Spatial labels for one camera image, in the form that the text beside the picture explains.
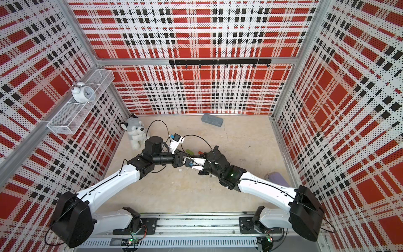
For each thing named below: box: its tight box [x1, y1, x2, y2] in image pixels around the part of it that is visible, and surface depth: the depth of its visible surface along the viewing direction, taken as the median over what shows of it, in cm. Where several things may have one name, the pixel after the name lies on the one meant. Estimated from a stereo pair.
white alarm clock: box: [71, 81, 96, 104], surface depth 72 cm
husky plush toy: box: [120, 113, 147, 151], surface depth 95 cm
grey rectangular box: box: [200, 113, 224, 128], surface depth 117 cm
